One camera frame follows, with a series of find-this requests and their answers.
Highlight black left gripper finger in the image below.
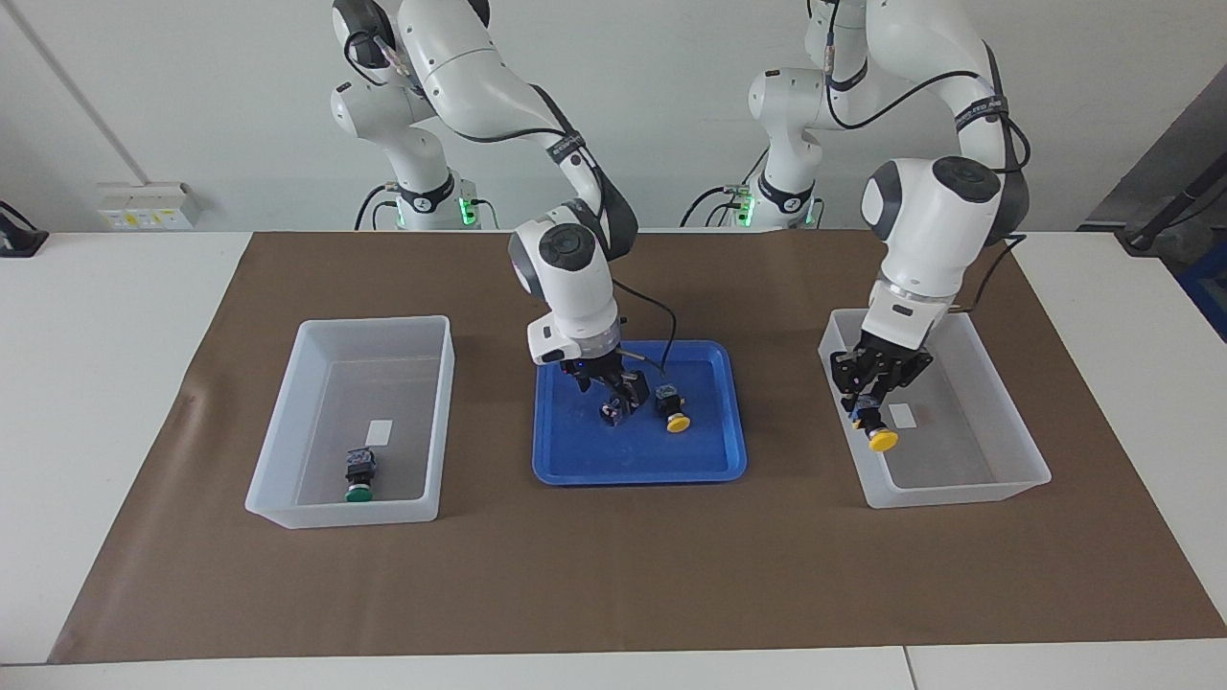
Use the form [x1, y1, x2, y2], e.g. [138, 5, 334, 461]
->
[874, 360, 933, 408]
[830, 353, 864, 415]

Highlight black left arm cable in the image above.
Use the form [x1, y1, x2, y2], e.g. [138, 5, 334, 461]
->
[822, 0, 1032, 317]

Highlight translucent white box, plain label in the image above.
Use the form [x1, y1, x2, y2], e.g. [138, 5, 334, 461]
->
[244, 315, 456, 530]

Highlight thin grey wall conduit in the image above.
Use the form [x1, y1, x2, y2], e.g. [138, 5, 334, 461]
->
[8, 0, 151, 189]

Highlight blue plastic tray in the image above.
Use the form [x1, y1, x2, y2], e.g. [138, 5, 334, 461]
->
[532, 339, 748, 487]

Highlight brown paper table mat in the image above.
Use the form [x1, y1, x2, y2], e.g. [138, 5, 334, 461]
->
[48, 230, 1227, 664]

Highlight black pole stand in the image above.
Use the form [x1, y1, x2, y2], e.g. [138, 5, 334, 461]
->
[1122, 156, 1227, 255]

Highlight black device with cable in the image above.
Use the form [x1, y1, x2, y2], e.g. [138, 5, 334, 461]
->
[0, 201, 49, 258]

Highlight translucent white box, holed label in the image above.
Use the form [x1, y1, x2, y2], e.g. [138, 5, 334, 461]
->
[818, 307, 1053, 510]

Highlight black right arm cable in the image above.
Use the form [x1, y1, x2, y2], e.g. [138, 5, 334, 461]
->
[345, 29, 678, 375]

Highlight yellow mushroom push button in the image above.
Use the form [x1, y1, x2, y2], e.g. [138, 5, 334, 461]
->
[654, 383, 691, 434]
[853, 398, 900, 453]

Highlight blue crate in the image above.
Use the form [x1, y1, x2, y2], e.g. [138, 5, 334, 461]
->
[1176, 242, 1227, 342]

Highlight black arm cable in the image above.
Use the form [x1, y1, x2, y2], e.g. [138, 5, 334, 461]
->
[345, 29, 678, 375]
[822, 0, 1032, 317]

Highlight dark grey slanted panel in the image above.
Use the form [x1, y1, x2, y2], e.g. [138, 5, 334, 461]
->
[1083, 91, 1227, 231]

